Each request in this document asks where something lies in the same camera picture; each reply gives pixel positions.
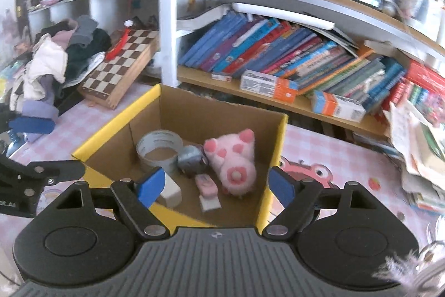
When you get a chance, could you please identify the pink small device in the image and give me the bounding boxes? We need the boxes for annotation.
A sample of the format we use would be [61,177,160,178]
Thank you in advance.
[195,173,218,199]

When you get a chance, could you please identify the small white charger cube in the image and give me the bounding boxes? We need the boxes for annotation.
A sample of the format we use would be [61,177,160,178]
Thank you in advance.
[199,195,222,213]

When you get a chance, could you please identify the red tassel ornament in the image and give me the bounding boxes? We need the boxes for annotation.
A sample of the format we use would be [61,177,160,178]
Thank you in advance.
[105,19,134,61]

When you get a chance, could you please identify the pile of clothes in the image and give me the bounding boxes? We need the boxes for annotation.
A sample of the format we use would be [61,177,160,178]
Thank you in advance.
[1,15,112,117]

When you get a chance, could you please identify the yellow cardboard box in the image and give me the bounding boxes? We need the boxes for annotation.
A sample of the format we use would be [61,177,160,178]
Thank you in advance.
[72,84,288,231]

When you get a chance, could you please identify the grey toy car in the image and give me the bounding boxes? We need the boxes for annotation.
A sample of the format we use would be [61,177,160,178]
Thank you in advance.
[177,145,209,177]

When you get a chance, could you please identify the wooden chessboard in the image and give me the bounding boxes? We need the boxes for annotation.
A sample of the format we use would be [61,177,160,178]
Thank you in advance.
[78,30,159,109]

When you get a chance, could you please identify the orange white carton box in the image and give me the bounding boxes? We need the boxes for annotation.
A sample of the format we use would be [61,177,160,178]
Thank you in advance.
[240,70,298,103]

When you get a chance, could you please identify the wooden bookshelf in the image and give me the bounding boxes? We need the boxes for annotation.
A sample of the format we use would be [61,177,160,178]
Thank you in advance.
[159,0,444,139]

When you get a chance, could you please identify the pink plush toy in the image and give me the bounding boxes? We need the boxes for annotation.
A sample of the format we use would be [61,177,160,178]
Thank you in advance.
[203,129,256,197]

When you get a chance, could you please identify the pink cartoon table mat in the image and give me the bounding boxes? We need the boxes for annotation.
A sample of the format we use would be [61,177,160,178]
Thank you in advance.
[12,84,438,247]

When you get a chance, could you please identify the clear tape roll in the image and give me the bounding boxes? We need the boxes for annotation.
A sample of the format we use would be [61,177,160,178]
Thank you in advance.
[136,130,183,174]

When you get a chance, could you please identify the white foam eraser block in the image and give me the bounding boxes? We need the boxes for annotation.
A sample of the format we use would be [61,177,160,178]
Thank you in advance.
[157,173,182,209]

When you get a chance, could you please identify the row of books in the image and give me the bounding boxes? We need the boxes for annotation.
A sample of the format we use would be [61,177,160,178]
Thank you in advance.
[178,5,444,124]

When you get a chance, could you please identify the stack of papers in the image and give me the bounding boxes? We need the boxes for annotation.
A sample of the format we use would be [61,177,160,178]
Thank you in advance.
[385,100,444,214]

